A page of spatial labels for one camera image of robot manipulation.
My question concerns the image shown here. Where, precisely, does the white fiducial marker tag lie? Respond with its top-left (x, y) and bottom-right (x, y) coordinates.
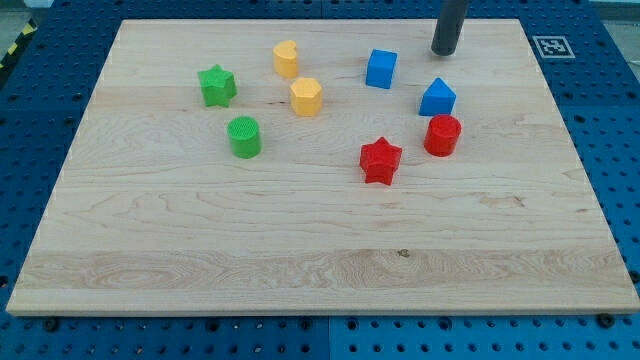
top-left (533, 35), bottom-right (575, 59)

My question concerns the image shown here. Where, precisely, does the red cylinder block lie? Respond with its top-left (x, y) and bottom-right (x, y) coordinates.
top-left (424, 114), bottom-right (462, 157)

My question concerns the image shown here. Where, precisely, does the blue cube block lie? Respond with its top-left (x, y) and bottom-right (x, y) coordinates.
top-left (365, 49), bottom-right (398, 89)

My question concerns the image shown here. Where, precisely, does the green cylinder block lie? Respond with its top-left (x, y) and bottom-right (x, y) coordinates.
top-left (227, 116), bottom-right (262, 159)

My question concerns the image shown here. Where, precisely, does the red star block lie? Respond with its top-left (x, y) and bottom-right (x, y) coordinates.
top-left (359, 137), bottom-right (403, 186)

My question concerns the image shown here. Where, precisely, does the green star block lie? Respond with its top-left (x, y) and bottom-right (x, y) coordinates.
top-left (198, 64), bottom-right (237, 108)

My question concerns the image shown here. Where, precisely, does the yellow black hazard tape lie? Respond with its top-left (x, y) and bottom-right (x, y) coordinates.
top-left (1, 18), bottom-right (38, 71)

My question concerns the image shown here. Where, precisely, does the light wooden board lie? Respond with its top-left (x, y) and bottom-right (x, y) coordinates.
top-left (7, 19), bottom-right (639, 316)

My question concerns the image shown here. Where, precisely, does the yellow hexagon block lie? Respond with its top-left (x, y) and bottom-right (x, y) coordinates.
top-left (290, 77), bottom-right (323, 117)

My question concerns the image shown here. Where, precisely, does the yellow heart block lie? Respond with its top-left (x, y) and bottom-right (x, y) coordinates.
top-left (272, 40), bottom-right (299, 78)

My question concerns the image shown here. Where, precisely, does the blue triangle block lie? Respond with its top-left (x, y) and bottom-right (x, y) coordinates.
top-left (418, 77), bottom-right (457, 116)

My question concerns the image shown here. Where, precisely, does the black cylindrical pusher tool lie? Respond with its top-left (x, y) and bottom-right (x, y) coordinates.
top-left (431, 0), bottom-right (471, 56)

